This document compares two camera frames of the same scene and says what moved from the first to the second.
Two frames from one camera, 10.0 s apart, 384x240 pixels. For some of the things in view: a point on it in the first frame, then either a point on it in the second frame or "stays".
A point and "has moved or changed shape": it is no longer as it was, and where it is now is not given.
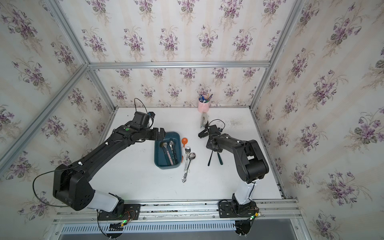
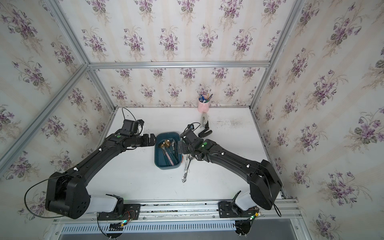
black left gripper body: x=154 y=135 → x=145 y=141
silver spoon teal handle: x=171 y=144 stays
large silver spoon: x=191 y=156 stays
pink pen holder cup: x=203 y=107 stays
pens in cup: x=202 y=99 stays
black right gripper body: x=209 y=145 → x=185 y=150
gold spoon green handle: x=210 y=158 has moved or changed shape
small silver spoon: x=187 y=150 stays
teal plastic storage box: x=161 y=161 stays
